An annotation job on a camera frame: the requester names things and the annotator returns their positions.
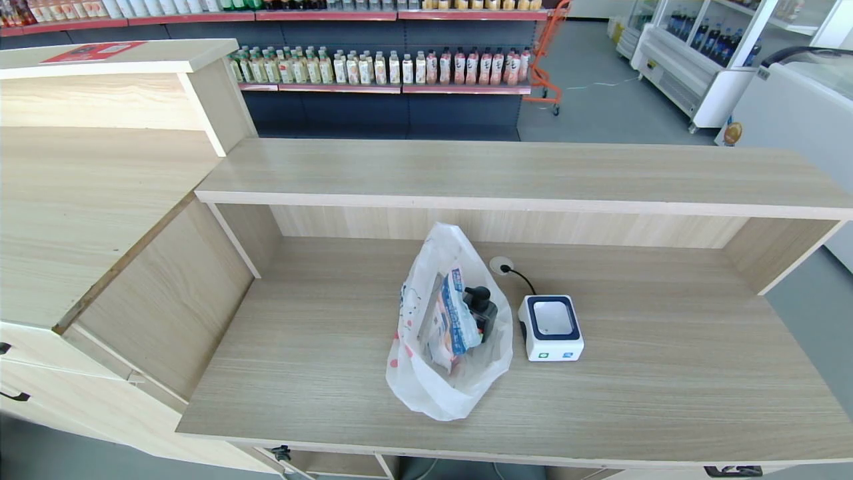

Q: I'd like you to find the white barcode scanner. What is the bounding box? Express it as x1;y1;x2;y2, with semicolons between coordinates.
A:
518;295;585;363

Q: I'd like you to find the black shop shelf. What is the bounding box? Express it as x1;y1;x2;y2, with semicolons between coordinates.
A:
0;0;555;142

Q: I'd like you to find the white chest freezer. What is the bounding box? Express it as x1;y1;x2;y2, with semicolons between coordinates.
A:
715;46;853;274

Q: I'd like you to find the pale wooden drawer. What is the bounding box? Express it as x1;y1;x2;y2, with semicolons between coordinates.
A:
0;360;275;475
0;322;126;381

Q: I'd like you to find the black cable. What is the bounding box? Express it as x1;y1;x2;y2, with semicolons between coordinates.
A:
500;265;537;296

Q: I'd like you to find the orange shopping cart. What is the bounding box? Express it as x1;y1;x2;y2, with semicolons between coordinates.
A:
522;0;574;117

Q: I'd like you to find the black bottle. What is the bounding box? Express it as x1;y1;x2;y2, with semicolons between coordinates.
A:
463;286;499;344

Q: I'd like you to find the wooden counter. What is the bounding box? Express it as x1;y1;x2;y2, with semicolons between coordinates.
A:
0;39;853;480

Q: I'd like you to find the white plastic shopping bag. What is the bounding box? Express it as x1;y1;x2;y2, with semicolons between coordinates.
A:
385;222;514;422

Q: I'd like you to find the white display fridge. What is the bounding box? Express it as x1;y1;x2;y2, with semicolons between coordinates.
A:
629;0;839;135

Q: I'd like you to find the red paper sign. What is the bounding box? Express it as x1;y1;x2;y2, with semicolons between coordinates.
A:
40;41;148;65

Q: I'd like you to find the row of bottles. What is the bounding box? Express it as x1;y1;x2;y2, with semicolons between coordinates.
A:
666;7;764;68
227;45;534;87
0;0;544;27

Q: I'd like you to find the blue white snack pack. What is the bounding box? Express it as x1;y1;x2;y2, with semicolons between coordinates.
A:
426;267;482;371

